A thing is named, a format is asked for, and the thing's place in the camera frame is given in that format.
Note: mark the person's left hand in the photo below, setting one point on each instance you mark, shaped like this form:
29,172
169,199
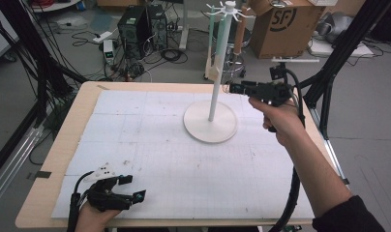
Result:
92,220

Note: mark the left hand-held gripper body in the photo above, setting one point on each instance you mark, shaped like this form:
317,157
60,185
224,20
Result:
109,199

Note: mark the brown cardboard box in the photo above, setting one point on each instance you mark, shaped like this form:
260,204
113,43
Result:
280,38

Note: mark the large black computer tower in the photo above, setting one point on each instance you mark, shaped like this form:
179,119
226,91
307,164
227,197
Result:
132,32

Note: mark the white power supply unit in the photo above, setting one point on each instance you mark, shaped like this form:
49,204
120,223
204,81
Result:
108,51

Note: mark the white utensil rack stand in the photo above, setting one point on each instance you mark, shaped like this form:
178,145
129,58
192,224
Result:
213,125

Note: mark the white desk leg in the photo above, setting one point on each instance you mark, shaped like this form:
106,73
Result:
185,25

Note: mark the black metal frame stand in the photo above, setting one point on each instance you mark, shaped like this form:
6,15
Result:
38,48
345,42

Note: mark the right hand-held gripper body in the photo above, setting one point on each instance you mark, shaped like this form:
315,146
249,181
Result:
271,92

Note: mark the black stool with chrome base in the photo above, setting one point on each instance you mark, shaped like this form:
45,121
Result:
247,34

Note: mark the slim black computer tower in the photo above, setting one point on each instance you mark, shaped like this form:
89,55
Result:
158,29

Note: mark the small wooden spatula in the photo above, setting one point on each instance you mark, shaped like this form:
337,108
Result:
211,29

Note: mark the round white table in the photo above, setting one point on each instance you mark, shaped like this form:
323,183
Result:
54,6

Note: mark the white cabinet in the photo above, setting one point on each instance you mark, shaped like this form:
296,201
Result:
0,42

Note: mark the aluminium rail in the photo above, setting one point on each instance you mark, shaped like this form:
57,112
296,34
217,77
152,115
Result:
330,151
13,164

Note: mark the white power strip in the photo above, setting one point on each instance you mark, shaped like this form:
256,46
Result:
102,37

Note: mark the white flat board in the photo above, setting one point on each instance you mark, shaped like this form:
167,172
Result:
325,48

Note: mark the grey bag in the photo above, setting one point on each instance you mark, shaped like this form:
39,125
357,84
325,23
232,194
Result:
340,24

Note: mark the black tape strip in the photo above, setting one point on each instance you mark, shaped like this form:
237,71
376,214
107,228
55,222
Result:
346,181
43,174

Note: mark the person's right hand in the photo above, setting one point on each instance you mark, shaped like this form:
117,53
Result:
282,122

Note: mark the white keyboard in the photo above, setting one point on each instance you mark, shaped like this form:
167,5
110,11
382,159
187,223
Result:
322,2

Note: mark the white grid mat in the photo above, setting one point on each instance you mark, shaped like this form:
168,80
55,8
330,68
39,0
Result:
151,129

